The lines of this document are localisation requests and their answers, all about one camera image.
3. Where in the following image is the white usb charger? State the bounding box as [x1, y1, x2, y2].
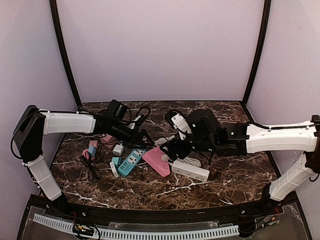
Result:
[112, 144, 124, 156]

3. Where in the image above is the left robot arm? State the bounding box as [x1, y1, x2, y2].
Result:
[10, 99, 154, 202]

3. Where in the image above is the white power strip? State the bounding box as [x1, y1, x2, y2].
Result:
[171, 160, 210, 182]

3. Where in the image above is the white power cord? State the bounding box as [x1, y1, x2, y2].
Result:
[153, 134, 202, 168]

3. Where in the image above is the bright pink plug adapter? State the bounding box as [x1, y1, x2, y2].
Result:
[82, 149, 91, 159]

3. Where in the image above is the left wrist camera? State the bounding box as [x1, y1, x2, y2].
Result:
[128, 106, 151, 130]

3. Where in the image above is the black frame post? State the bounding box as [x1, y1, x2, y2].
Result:
[241, 0, 272, 108]
[49, 0, 82, 107]

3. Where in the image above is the left black frame post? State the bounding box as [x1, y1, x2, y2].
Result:
[49, 0, 82, 107]

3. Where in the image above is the teal power strip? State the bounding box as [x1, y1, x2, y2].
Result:
[117, 149, 147, 177]

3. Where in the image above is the left circuit board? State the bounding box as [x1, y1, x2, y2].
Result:
[72, 224, 95, 235]

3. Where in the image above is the right black frame post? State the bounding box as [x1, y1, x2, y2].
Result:
[241, 0, 272, 108]

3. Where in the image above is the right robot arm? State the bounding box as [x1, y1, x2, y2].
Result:
[159, 109, 320, 202]

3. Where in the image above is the teal charger plug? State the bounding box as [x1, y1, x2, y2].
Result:
[111, 156, 122, 167]

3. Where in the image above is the pink triangular power strip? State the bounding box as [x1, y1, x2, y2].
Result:
[142, 146, 171, 178]

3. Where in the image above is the light pink charger block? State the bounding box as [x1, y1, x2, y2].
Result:
[87, 140, 98, 159]

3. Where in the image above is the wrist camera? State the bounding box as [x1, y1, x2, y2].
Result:
[164, 109, 192, 140]
[128, 106, 151, 130]

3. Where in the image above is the white slotted cable duct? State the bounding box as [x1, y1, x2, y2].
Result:
[32, 213, 240, 240]

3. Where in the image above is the black front rail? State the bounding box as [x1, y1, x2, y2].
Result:
[44, 201, 275, 226]

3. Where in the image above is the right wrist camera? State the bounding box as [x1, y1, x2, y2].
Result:
[164, 109, 192, 140]

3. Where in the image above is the pink cube socket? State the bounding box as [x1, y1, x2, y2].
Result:
[99, 134, 116, 144]

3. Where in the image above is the black cable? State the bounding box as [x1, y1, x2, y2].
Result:
[80, 149, 102, 182]

